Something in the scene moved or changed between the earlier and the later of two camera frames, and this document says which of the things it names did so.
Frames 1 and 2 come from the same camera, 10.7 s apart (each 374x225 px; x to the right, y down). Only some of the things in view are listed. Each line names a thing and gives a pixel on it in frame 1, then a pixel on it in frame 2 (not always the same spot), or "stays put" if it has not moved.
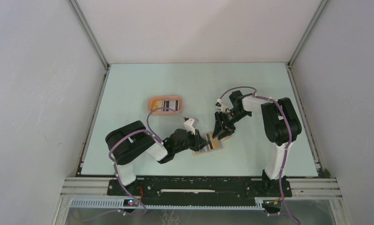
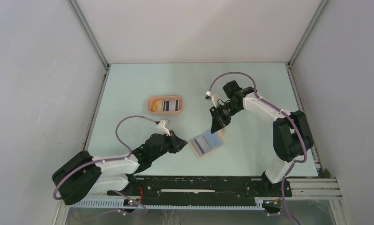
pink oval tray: [165, 98] stays put
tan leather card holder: [214, 144] stays put
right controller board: [272, 206] stays put
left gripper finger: [203, 143] → [180, 143]
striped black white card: [174, 104] stays put
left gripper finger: [199, 148] → [181, 146]
